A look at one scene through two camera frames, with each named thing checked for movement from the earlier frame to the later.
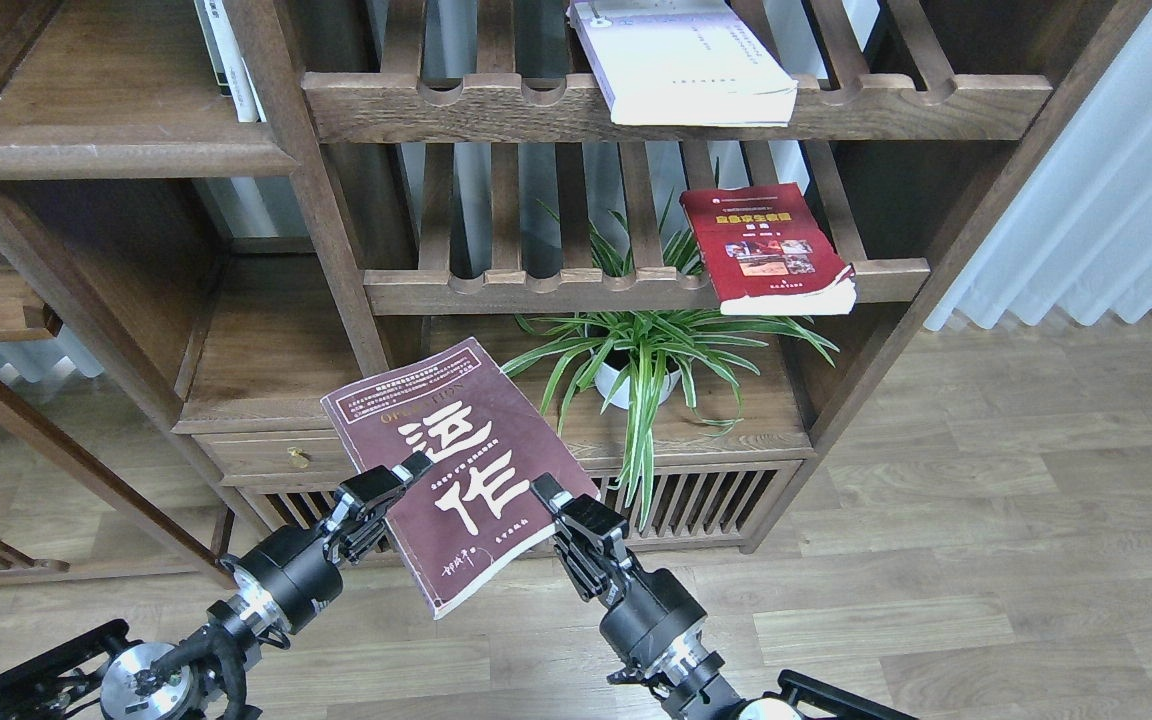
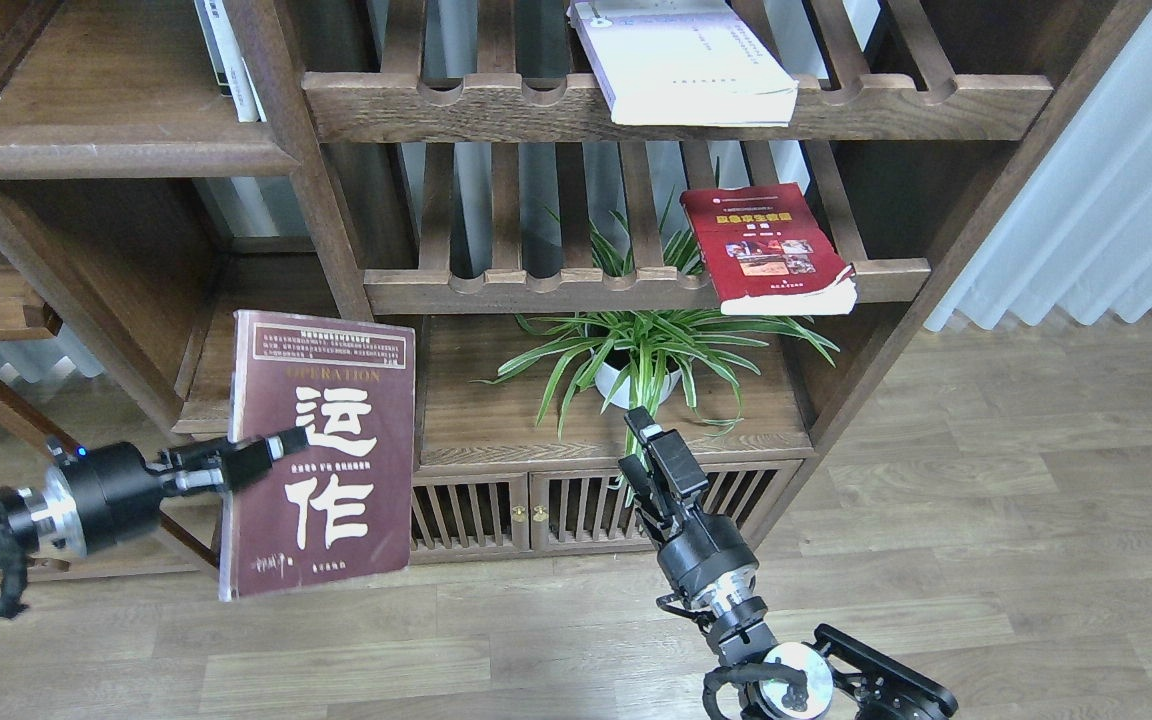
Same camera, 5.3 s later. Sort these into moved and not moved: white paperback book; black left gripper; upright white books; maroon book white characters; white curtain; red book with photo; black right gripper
Moved: maroon book white characters; black right gripper; black left gripper
Not moved: upright white books; white paperback book; red book with photo; white curtain
